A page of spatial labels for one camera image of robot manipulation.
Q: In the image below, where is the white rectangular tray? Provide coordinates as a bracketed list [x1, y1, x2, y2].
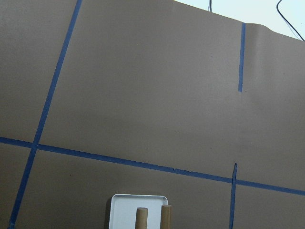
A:
[109, 194, 168, 229]

